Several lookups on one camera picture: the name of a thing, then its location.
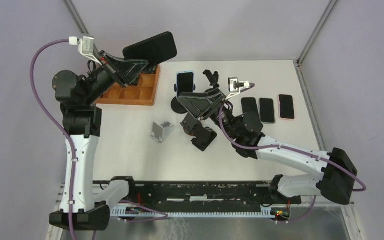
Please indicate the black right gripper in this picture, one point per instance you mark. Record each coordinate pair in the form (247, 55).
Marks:
(203, 105)

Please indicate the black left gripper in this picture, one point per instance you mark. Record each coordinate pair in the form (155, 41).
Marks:
(124, 70)

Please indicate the black round tall stand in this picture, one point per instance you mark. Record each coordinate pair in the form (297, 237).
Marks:
(213, 78)

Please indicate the black round clamp stand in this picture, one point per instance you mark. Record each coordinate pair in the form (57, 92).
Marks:
(177, 106)

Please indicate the black folding phone stand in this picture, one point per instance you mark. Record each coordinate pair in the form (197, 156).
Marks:
(203, 137)

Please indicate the blue case smartphone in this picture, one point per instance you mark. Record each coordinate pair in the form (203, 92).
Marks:
(184, 82)

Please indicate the pink case smartphone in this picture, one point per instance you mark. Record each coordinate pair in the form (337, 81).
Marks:
(286, 107)

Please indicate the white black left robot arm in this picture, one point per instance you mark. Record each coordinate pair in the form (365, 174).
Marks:
(80, 209)

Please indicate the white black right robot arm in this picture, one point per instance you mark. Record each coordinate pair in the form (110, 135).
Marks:
(330, 174)

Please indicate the round wooden base stand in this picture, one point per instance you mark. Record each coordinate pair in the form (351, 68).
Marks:
(190, 125)

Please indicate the silver stand left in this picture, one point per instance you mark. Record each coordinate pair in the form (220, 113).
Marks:
(160, 132)

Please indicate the orange wooden organizer tray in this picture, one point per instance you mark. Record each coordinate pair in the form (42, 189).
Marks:
(142, 94)

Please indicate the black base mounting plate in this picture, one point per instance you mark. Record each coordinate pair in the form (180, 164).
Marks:
(205, 196)

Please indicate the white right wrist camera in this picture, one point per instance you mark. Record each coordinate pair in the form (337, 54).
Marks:
(235, 87)

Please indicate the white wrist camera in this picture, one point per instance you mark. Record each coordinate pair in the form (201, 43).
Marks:
(86, 47)
(235, 87)

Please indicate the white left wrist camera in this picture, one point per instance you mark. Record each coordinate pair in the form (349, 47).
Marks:
(86, 47)

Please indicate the white slotted cable duct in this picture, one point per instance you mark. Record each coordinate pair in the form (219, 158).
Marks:
(129, 212)

